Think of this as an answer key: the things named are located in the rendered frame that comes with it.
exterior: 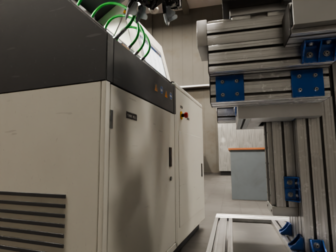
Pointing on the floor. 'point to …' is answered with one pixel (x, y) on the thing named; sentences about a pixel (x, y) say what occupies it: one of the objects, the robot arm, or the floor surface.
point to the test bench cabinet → (56, 169)
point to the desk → (248, 173)
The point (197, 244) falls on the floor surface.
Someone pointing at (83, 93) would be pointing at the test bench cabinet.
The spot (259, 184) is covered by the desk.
